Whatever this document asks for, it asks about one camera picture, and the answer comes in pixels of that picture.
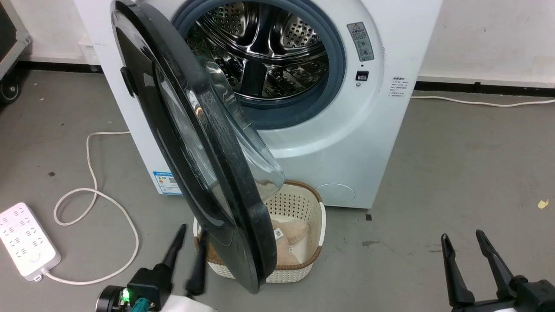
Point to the black door latch socket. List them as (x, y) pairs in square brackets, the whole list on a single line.
[(362, 76)]

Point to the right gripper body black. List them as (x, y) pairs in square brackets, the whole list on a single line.
[(535, 297)]

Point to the white power strip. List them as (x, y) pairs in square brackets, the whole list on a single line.
[(26, 242)]

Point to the black flight case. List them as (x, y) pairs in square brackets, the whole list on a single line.
[(11, 30)]

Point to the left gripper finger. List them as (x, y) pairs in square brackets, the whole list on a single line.
[(174, 249), (198, 268)]

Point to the white perforated laundry basket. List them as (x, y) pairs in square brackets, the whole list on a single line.
[(299, 203)]

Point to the blue energy label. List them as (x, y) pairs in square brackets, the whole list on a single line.
[(167, 183)]

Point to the steel washing machine drum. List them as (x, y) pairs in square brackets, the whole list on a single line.
[(269, 47)]

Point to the grey rubber door gasket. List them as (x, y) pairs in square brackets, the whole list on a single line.
[(295, 117)]

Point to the beige clothing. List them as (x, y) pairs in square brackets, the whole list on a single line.
[(295, 229)]

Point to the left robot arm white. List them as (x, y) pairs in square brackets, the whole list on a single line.
[(186, 305)]

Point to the white washing machine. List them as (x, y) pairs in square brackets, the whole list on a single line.
[(347, 151)]

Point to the yellow paper scrap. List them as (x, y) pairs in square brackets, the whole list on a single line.
[(543, 204)]

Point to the small text sticker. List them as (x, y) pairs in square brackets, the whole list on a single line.
[(399, 86)]

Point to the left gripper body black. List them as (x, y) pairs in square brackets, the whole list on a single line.
[(147, 286)]

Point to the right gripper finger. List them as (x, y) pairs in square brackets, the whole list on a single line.
[(457, 281), (498, 266)]

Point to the grey warning sticker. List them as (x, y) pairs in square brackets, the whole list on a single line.
[(360, 41)]

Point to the black caster wheel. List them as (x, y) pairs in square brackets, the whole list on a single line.
[(9, 92)]

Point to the black round washing machine door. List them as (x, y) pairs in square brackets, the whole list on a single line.
[(243, 208)]

